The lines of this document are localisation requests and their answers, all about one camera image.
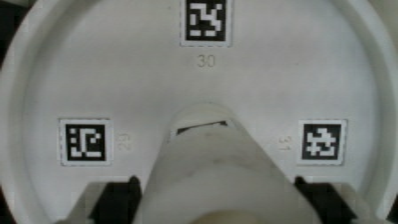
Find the white cylindrical table leg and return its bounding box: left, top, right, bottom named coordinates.
left=131, top=103, right=319, bottom=224

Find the white round table top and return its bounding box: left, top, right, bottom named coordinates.
left=0, top=0, right=398, bottom=224

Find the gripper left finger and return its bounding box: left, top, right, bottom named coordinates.
left=54, top=176, right=141, bottom=224

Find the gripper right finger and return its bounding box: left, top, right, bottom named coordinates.
left=294, top=176, right=379, bottom=224

